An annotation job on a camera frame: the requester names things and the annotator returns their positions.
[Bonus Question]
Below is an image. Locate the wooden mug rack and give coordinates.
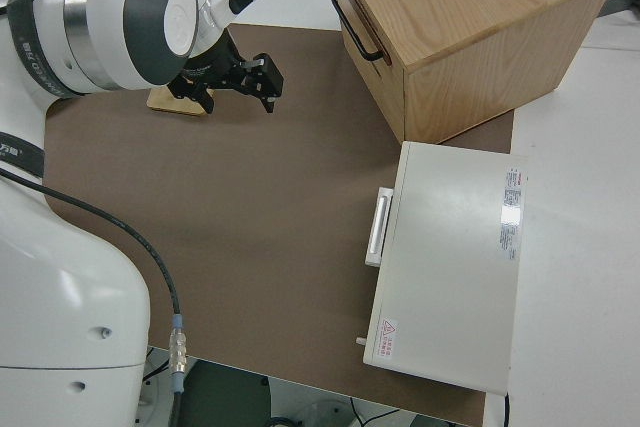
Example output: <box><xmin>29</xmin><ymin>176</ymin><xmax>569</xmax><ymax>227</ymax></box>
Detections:
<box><xmin>146</xmin><ymin>86</ymin><xmax>221</xmax><ymax>118</ymax></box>

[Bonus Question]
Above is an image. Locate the black cabinet handle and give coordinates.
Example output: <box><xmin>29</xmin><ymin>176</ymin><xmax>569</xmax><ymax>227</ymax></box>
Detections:
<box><xmin>329</xmin><ymin>0</ymin><xmax>384</xmax><ymax>62</ymax></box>

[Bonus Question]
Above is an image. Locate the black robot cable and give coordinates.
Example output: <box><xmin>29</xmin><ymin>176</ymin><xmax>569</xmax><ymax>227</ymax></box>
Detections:
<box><xmin>0</xmin><ymin>166</ymin><xmax>190</xmax><ymax>427</ymax></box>

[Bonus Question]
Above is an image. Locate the wooden drawer cabinet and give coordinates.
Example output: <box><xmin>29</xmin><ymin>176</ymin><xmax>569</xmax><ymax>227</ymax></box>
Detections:
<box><xmin>324</xmin><ymin>0</ymin><xmax>619</xmax><ymax>146</ymax></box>

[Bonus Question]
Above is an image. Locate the brown table mat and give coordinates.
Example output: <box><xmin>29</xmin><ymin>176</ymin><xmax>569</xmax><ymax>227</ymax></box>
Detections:
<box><xmin>42</xmin><ymin>24</ymin><xmax>516</xmax><ymax>427</ymax></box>

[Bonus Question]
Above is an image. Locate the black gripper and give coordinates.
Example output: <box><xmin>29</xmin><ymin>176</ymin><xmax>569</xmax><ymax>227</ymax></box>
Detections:
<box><xmin>168</xmin><ymin>29</ymin><xmax>287</xmax><ymax>116</ymax></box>

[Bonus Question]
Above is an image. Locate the cream toaster oven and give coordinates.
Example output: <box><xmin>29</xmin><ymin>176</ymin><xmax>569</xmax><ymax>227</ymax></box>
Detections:
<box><xmin>362</xmin><ymin>140</ymin><xmax>530</xmax><ymax>396</ymax></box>

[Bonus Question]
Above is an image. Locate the cream oven door handle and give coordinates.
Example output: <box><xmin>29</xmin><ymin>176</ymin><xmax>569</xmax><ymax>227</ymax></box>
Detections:
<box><xmin>364</xmin><ymin>187</ymin><xmax>395</xmax><ymax>268</ymax></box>

